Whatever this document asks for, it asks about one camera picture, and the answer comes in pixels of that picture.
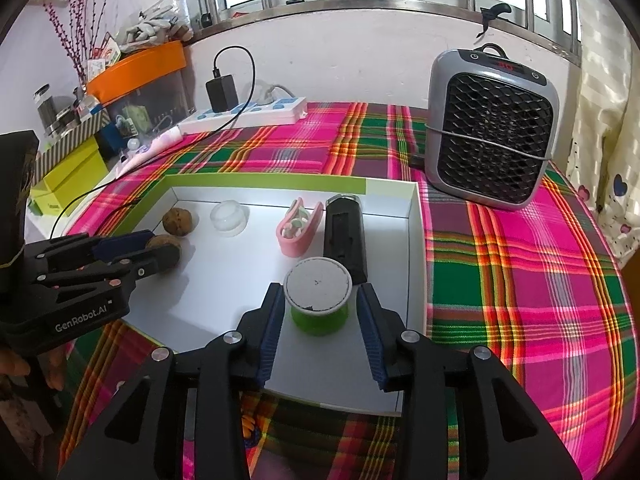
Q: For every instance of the white blue power strip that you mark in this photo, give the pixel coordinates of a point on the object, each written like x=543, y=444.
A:
x=270, y=112

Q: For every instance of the clear plastic storage bin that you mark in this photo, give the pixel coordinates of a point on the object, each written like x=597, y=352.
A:
x=165, y=95

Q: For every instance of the black rectangular device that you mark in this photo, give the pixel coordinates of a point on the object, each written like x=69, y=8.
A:
x=345, y=240

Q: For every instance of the grey space heater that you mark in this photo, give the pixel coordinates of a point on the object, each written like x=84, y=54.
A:
x=495, y=130

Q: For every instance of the dried flower branches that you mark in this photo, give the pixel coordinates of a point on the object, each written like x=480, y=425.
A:
x=80, y=25

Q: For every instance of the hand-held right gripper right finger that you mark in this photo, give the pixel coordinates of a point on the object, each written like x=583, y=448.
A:
x=370, y=340

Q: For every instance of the black charger adapter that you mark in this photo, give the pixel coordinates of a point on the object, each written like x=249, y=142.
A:
x=222, y=92

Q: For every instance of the green cup with white lid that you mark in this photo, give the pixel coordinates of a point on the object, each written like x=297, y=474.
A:
x=317, y=300

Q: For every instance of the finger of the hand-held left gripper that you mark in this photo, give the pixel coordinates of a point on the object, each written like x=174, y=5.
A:
x=140, y=266
x=120, y=245

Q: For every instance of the printed paper packets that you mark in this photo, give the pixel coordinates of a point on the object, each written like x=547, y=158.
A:
x=105, y=55

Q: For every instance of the plaid tablecloth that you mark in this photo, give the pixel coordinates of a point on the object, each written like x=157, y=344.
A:
x=500, y=285

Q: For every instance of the glass jar with black lid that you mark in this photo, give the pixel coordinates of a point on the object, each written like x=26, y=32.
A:
x=46, y=110

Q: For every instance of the small white ball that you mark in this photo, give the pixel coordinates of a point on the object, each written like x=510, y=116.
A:
x=134, y=144

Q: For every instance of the pink lotion tube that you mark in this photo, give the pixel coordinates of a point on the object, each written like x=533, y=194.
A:
x=160, y=142

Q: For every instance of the striped cardboard box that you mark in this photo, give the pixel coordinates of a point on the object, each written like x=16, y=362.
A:
x=75, y=135

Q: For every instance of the person's left hand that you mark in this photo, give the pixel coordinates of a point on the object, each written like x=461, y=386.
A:
x=15, y=362

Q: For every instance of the orange bin lid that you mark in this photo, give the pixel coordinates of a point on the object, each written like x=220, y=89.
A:
x=140, y=70

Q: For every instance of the patterned cream curtain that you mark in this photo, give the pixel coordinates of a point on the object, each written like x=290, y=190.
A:
x=605, y=135

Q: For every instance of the grey work gloves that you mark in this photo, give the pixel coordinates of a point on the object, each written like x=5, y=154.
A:
x=147, y=30

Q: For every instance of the translucent white round cap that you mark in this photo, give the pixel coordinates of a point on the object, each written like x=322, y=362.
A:
x=229, y=217

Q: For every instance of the pink contact lens case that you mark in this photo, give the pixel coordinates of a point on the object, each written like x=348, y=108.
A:
x=298, y=232

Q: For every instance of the yellow-green cardboard box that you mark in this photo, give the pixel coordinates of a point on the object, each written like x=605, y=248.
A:
x=75, y=180

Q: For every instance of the dark blue packet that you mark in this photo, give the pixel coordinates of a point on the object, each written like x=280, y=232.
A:
x=112, y=137

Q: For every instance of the small toy figure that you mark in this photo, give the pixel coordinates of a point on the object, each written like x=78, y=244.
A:
x=248, y=425

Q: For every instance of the metal window grille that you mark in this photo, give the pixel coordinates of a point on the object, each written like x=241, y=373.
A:
x=375, y=2

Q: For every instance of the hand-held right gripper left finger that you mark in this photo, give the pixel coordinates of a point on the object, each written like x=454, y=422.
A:
x=270, y=340

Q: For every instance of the white power plug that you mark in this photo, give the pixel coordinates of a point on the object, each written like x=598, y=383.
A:
x=272, y=92

